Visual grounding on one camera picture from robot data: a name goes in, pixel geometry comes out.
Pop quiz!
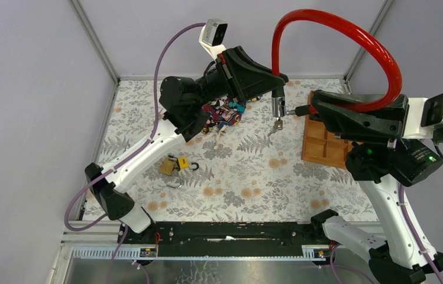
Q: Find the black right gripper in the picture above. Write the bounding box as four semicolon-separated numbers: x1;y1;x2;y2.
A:
309;86;406;150

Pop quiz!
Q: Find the red cable lock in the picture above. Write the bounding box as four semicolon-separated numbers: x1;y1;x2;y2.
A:
271;9;403;112

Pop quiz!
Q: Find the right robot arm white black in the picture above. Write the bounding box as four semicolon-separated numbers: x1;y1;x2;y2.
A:
309;90;443;283

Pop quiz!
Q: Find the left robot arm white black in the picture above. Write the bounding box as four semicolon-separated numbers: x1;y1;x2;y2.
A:
85;44;289;243

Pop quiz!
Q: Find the colourful comic print cloth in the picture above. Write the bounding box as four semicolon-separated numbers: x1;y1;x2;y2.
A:
201;97;260;134

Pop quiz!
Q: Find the orange wooden compartment tray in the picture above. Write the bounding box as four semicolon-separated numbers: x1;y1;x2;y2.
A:
301;91;353;170

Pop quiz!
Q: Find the yellow small padlock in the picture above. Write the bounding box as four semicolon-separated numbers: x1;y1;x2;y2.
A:
177;156;199;172

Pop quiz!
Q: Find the brass padlock near centre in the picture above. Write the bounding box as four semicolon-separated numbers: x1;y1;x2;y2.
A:
159;155;179;176

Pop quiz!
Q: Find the open steel shackle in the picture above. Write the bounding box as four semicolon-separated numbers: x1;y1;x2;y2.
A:
166;176;184;189

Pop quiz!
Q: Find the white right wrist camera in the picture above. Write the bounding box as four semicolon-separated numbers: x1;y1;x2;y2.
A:
402;93;443;143

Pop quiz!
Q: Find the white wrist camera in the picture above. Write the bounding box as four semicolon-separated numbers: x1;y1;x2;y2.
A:
198;18;228;60
402;93;443;143

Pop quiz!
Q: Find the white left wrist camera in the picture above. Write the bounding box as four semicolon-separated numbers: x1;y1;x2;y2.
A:
198;18;228;60

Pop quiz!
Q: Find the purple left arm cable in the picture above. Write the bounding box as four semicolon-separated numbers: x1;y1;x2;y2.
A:
63;22;206;284

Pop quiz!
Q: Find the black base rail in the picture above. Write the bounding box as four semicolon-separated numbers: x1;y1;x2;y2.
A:
117;221;333;257

